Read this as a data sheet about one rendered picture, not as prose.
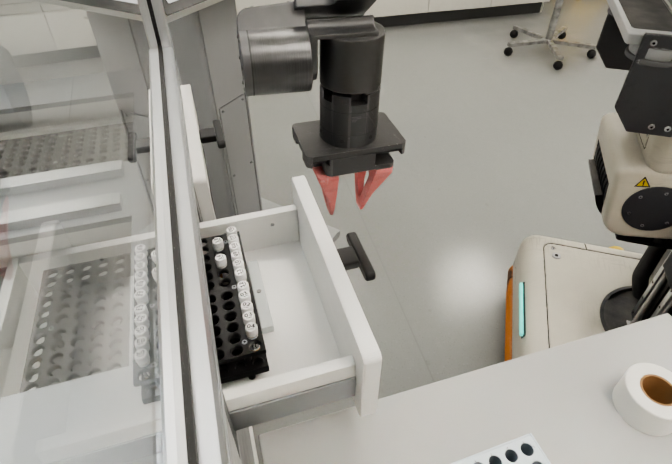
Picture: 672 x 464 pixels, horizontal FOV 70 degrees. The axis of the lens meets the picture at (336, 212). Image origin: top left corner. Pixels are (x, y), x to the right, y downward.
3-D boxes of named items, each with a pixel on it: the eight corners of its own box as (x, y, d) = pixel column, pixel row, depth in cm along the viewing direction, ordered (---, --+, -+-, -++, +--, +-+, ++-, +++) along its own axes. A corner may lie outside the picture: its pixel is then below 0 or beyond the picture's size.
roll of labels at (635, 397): (639, 443, 54) (655, 427, 51) (599, 387, 59) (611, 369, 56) (691, 428, 55) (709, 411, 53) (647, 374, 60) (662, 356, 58)
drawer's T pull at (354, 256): (354, 237, 59) (355, 228, 58) (376, 281, 54) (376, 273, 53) (326, 243, 58) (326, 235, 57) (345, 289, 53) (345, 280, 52)
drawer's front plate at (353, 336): (306, 232, 71) (303, 172, 64) (376, 415, 50) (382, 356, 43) (295, 235, 71) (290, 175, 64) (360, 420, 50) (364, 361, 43)
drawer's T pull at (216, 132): (220, 125, 79) (219, 117, 78) (226, 149, 74) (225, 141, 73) (198, 128, 78) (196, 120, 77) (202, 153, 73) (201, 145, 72)
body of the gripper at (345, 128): (291, 139, 51) (288, 72, 46) (382, 126, 53) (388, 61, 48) (307, 174, 46) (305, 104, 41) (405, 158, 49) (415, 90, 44)
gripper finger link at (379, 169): (310, 195, 57) (308, 125, 51) (367, 185, 58) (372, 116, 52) (326, 233, 52) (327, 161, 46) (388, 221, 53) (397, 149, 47)
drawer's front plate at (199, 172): (201, 136, 91) (189, 82, 84) (219, 238, 70) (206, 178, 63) (191, 138, 91) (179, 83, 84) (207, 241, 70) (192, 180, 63)
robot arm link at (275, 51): (375, -80, 38) (349, -38, 46) (225, -77, 36) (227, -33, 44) (389, 77, 39) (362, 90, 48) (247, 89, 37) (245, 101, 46)
